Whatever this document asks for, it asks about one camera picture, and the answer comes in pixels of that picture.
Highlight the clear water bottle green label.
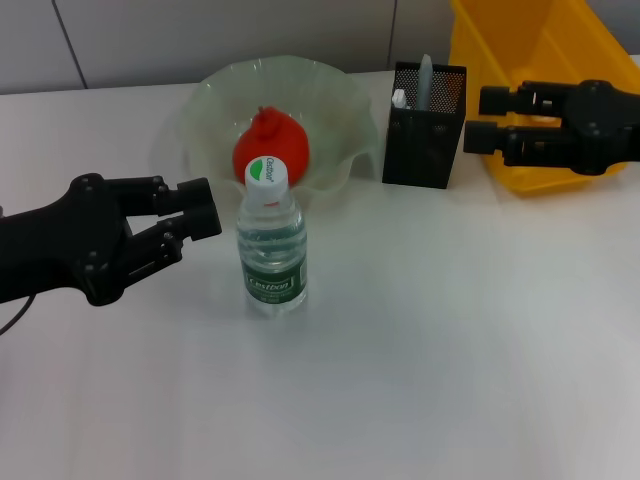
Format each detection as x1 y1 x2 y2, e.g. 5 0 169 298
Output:
236 155 309 319

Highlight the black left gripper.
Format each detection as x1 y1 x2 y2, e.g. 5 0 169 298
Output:
0 173 224 307

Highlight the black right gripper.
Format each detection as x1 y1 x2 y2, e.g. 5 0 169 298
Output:
462 78 640 177

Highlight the grey glitter pen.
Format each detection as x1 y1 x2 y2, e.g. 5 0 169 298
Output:
418 53 436 112

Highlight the green glass fruit bowl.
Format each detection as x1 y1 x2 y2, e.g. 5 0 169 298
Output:
182 53 379 199

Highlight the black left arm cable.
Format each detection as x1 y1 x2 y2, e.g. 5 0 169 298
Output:
0 293 37 336

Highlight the black mesh pen holder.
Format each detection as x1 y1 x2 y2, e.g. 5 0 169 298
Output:
382 61 469 190

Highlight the yellow plastic storage bin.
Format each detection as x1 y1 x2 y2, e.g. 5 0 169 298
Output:
448 0 640 197

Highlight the red tomato-shaped object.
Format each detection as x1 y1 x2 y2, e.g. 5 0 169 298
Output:
233 104 311 186

